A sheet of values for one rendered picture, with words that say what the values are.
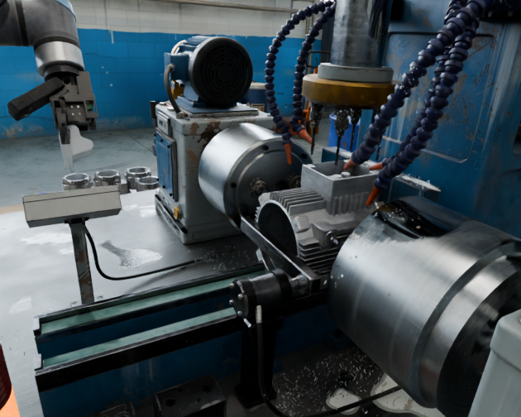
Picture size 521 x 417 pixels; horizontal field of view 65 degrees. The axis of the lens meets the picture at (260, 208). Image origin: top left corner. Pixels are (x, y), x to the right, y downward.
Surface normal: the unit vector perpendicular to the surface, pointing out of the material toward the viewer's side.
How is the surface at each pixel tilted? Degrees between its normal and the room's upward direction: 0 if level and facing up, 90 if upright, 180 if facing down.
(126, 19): 90
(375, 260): 54
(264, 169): 90
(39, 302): 0
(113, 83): 90
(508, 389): 89
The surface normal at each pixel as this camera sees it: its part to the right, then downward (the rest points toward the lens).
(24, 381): 0.04, -0.92
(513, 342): -0.88, 0.15
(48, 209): 0.42, -0.20
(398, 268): -0.66, -0.47
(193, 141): 0.47, 0.37
